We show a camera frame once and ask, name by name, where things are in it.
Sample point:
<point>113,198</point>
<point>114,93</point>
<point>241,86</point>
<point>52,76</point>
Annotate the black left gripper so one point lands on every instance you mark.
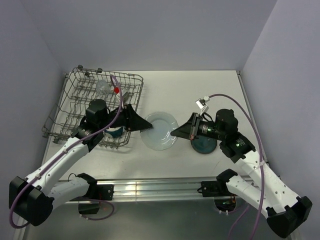
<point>134,122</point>

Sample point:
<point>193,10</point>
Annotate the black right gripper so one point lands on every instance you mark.
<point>190,129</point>

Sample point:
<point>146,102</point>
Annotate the teal and cream bowl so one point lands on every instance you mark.
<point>114,133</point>

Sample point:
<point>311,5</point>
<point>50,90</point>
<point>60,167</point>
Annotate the light blue scalloped plate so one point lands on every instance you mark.
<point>159,137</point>

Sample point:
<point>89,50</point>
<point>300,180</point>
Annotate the clear plastic cup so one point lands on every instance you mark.
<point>102,88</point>

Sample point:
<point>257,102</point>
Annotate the beige ceramic mug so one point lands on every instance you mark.
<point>125,95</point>

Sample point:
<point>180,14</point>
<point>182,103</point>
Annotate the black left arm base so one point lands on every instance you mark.
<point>102,196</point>

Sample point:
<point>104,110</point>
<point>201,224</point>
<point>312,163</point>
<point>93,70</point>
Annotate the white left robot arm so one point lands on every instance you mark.
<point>35,196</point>

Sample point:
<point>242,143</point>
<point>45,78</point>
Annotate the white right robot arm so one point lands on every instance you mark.
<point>283,208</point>

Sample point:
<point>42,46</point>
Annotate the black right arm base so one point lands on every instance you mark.
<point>225,203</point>

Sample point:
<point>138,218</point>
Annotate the dark teal round plate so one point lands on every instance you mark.
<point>204,145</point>

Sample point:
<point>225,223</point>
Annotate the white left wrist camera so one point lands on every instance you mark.
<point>118,94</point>

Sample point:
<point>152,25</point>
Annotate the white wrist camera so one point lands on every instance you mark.
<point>202,103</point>
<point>118,94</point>

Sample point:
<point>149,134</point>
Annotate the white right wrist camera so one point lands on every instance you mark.
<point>202,103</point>

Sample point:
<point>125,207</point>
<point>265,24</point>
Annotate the aluminium mounting rail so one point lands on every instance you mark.
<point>155,190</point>

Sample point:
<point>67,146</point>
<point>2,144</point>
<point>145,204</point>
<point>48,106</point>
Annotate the grey wire dish rack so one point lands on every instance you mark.
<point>79,89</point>

